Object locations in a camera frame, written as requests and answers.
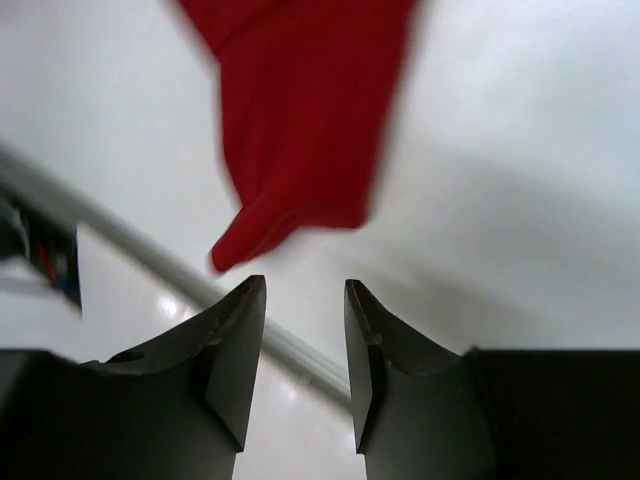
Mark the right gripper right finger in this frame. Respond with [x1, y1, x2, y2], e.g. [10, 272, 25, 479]
[344, 280, 639, 479]

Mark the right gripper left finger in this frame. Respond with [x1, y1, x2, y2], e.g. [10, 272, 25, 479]
[1, 275, 266, 479]

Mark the red t shirt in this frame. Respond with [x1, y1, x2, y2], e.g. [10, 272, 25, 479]
[181, 1, 415, 272]

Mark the aluminium rail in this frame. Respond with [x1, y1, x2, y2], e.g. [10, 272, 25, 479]
[1, 144, 350, 408]

